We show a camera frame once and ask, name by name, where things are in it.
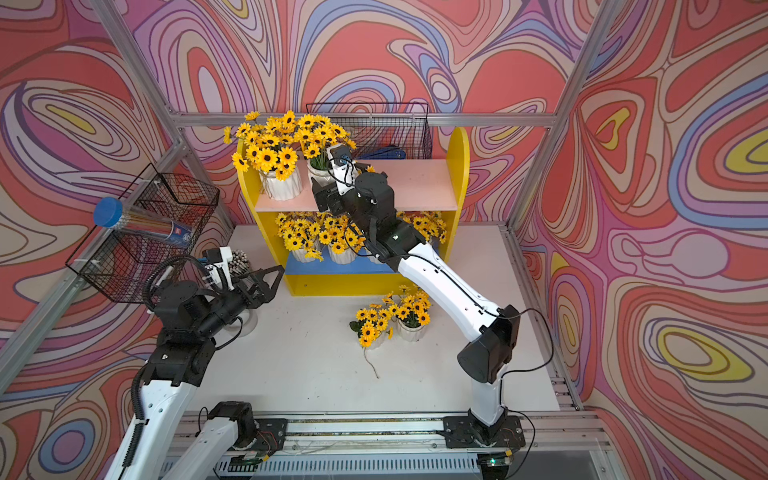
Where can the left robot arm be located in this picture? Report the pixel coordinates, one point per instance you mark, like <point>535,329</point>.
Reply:
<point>164,386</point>

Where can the blue capped pencil tube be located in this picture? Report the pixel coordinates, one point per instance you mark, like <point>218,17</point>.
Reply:
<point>113,214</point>

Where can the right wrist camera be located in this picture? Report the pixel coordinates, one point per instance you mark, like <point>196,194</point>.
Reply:
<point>342,168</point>

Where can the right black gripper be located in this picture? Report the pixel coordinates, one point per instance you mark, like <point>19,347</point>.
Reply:
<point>330,194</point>

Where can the clear tape roll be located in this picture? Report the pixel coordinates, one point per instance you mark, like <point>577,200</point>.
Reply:
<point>244,324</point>

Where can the yellow shelf unit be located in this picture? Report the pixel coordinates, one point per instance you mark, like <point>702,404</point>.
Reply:
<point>438,185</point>

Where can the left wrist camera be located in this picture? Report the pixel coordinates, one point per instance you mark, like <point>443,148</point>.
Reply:
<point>216,262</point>

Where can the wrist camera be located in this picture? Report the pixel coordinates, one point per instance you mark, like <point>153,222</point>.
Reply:
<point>216,262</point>
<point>342,168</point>

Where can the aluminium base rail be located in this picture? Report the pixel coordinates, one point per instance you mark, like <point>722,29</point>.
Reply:
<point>224,445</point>

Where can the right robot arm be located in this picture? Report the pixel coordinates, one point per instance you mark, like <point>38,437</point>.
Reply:
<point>491,331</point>

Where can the clear jar of pencils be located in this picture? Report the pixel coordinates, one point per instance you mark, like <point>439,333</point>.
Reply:
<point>239,265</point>

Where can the blue item in rear basket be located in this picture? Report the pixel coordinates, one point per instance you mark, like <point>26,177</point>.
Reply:
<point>391,152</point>

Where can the black wire basket rear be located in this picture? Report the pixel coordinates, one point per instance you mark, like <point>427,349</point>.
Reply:
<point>377,124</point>

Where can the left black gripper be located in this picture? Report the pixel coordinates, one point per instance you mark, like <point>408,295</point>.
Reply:
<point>260,296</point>

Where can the sunflower pot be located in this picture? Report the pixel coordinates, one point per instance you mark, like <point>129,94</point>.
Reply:
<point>299,232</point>
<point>315,134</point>
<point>431,225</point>
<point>267,150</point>
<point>343,239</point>
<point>410,311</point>
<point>373,324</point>

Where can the black marker in basket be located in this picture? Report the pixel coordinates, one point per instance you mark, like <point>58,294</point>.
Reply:
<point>157,283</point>

